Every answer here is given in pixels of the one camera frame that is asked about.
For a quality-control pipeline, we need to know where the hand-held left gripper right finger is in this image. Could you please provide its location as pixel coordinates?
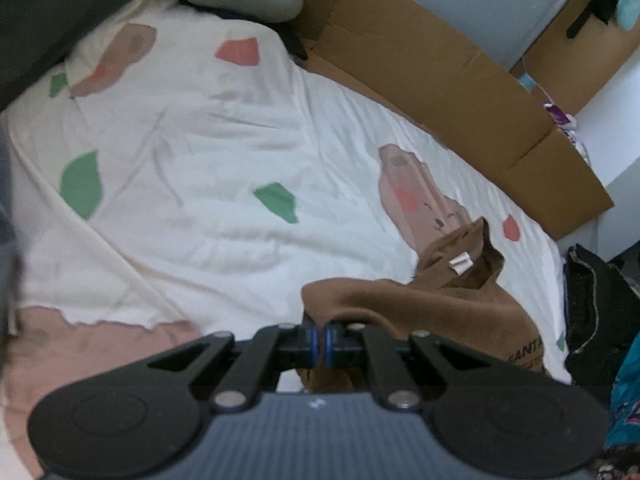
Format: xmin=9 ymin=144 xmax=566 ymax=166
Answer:
xmin=323 ymin=323 xmax=495 ymax=413

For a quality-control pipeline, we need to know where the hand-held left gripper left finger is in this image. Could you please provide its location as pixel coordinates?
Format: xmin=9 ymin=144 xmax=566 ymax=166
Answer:
xmin=147 ymin=323 xmax=321 ymax=414

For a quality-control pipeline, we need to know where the brown t-shirt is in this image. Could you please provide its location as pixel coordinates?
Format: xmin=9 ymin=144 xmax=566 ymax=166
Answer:
xmin=300 ymin=217 xmax=547 ymax=394

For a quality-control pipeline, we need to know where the white printed bedsheet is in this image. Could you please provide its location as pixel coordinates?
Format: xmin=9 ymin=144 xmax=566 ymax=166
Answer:
xmin=0 ymin=67 xmax=573 ymax=466

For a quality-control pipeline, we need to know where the cream printed blanket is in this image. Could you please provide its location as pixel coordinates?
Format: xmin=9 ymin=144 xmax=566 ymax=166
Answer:
xmin=0 ymin=0 xmax=326 ymax=333

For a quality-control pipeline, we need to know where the black knitted garment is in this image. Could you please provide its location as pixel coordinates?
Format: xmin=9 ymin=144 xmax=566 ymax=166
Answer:
xmin=564 ymin=244 xmax=640 ymax=386

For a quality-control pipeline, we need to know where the large cardboard sheet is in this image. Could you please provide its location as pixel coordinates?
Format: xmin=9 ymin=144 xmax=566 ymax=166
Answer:
xmin=295 ymin=0 xmax=615 ymax=241

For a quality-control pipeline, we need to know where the teal printed cloth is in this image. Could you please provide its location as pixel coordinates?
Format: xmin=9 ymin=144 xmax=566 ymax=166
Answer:
xmin=602 ymin=330 xmax=640 ymax=448

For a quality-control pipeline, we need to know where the white cabinet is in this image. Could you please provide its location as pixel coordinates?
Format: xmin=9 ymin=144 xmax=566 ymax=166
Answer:
xmin=574 ymin=75 xmax=640 ymax=262

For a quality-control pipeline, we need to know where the cardboard box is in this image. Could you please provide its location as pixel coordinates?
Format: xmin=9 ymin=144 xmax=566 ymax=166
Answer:
xmin=510 ymin=0 xmax=640 ymax=116

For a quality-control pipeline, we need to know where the dark grey blanket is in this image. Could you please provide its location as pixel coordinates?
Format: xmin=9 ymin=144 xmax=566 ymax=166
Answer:
xmin=0 ymin=0 xmax=166 ymax=111

